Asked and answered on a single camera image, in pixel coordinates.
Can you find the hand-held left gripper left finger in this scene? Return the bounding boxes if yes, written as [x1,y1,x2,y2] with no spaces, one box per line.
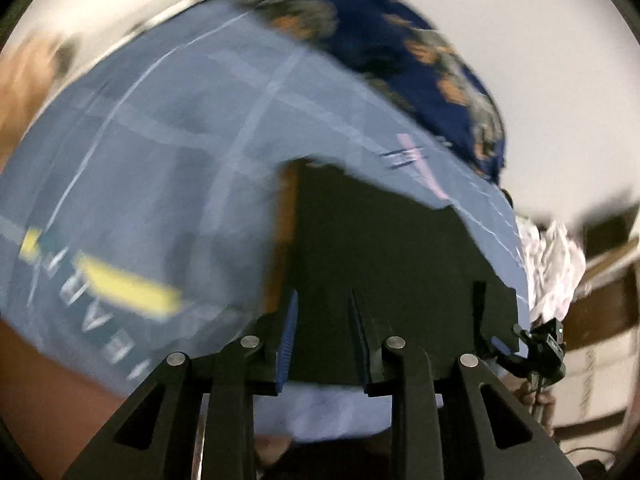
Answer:
[62,289,300,480]

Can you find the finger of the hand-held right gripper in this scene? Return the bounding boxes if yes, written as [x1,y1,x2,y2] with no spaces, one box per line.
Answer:
[491,336,532,378]
[472,280,490,358]

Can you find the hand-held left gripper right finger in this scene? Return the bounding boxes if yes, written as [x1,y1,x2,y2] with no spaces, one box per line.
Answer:
[349,289,583,480]

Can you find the black pants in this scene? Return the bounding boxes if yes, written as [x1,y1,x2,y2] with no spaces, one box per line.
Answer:
[265,157,519,386]

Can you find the person's right hand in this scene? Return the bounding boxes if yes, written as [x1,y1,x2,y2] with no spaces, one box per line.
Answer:
[516,379,557,438]

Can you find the white dotted cloth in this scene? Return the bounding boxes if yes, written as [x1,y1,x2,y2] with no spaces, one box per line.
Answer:
[516,220,587,323]

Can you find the brown wooden furniture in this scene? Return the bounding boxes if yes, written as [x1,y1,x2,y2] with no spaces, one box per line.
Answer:
[562,205,640,353]

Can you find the blue checked bedsheet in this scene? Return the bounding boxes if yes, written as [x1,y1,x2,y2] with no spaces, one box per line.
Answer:
[0,0,531,401]

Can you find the navy dog-print blanket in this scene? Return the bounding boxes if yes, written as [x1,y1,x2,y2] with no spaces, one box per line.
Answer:
[242,0,507,186]

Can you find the white floral pillow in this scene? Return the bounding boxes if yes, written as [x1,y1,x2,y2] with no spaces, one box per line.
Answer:
[0,0,248,171]

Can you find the wooden bed frame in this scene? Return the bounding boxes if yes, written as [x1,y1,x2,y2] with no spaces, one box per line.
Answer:
[0,317,128,480]

